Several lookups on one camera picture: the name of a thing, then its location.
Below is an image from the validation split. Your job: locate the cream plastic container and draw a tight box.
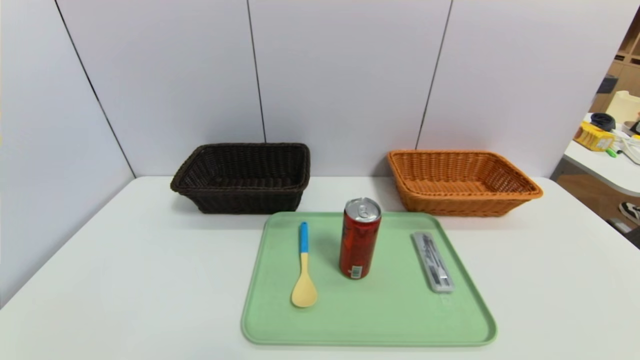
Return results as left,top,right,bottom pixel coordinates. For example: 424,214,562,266
605,90,640,124

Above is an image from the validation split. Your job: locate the white cable bundle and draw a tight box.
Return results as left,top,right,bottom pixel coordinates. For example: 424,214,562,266
615,131,640,166

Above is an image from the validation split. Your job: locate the red soda can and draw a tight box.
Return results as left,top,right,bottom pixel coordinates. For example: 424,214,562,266
339,197,382,280

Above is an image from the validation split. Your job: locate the dark brown wicker basket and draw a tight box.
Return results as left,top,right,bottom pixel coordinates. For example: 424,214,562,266
170,142,311,215

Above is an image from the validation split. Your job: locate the clear grey cutlery case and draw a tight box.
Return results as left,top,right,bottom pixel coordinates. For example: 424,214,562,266
411,231,456,294

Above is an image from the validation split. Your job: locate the orange wicker basket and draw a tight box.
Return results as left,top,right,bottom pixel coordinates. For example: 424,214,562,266
387,149,544,218

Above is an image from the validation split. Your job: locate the yellow carton box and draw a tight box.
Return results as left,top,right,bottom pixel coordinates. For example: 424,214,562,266
573,121,615,152

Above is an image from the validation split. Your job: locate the wooden shelf unit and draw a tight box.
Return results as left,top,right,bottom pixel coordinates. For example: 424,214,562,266
590,10,640,113

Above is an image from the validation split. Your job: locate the black tape roll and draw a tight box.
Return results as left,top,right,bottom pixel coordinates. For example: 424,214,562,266
590,112,617,132

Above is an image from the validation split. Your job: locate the black and white shoe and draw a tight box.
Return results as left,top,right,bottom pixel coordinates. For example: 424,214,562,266
619,201,640,226

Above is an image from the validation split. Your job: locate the light green plastic tray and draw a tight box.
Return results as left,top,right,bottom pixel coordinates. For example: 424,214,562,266
241,211,498,347

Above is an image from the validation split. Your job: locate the yellow spoon with blue handle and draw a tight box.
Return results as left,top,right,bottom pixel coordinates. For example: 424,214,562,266
291,221,319,309

